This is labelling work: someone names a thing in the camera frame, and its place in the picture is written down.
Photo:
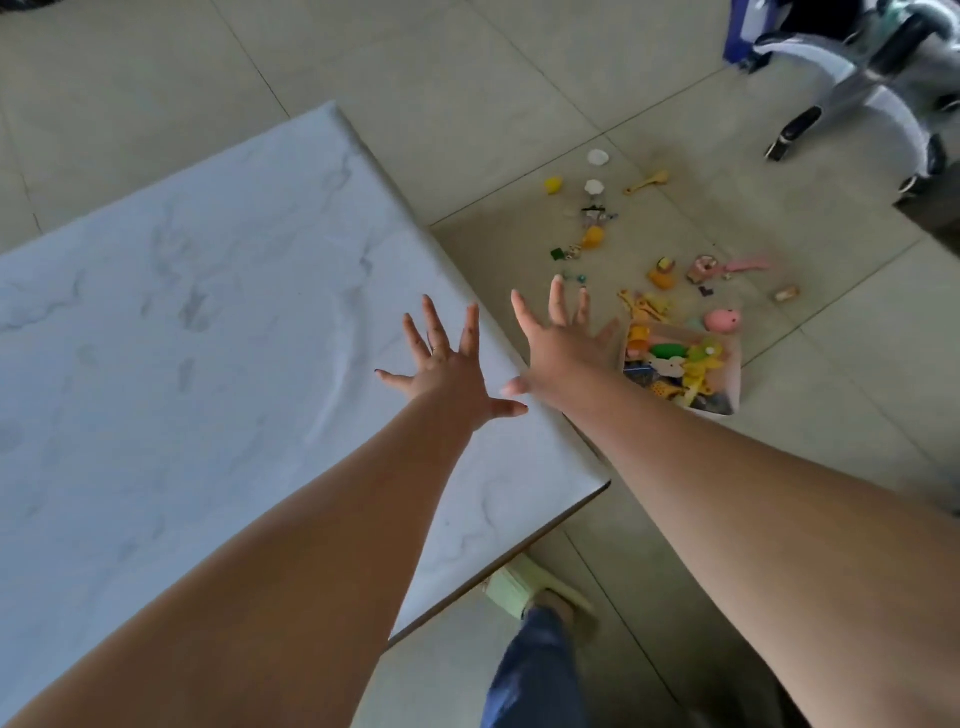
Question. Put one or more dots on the person's right hand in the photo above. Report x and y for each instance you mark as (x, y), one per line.
(566, 364)

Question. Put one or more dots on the person's left hand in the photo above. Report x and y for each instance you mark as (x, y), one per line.
(450, 382)

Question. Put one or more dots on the blue plastic toy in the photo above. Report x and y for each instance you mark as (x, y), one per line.
(637, 375)

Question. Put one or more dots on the pale animal shaped toy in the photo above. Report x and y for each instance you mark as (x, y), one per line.
(667, 367)

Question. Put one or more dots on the green bumpy toy vegetable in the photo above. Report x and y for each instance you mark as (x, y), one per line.
(667, 350)

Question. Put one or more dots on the yellow toy cup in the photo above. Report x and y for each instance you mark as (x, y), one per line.
(593, 238)

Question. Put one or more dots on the clear bag of trinkets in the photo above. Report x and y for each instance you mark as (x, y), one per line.
(596, 215)

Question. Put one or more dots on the pink round toy animal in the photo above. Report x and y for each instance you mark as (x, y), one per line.
(721, 320)

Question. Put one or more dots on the pink dark toy piece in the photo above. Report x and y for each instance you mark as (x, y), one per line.
(703, 268)

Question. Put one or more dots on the pink plastic toy tray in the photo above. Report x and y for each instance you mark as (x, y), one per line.
(736, 375)

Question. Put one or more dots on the yellow round toy fruit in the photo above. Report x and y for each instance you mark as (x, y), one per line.
(553, 186)

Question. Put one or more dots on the white scalloped toy cup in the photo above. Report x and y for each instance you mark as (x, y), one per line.
(595, 187)

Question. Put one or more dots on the yellow toy ladle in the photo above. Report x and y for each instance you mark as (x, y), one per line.
(658, 178)

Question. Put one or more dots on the white round toy dish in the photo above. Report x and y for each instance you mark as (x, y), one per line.
(598, 157)

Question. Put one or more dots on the small orange figurine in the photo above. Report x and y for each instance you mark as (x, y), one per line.
(787, 294)

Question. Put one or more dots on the person's right forearm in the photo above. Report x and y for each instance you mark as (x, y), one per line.
(750, 540)

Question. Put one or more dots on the person's left forearm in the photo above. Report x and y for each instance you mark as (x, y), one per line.
(262, 600)

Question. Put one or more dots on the person's dark blue trousers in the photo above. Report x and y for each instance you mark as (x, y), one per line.
(532, 675)

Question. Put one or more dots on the white marble table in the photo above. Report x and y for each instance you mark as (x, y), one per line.
(187, 375)

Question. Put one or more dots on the blue plastic stool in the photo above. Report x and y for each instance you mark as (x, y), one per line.
(739, 30)

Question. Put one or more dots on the white grey baby walker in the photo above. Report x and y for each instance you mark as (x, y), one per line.
(862, 67)

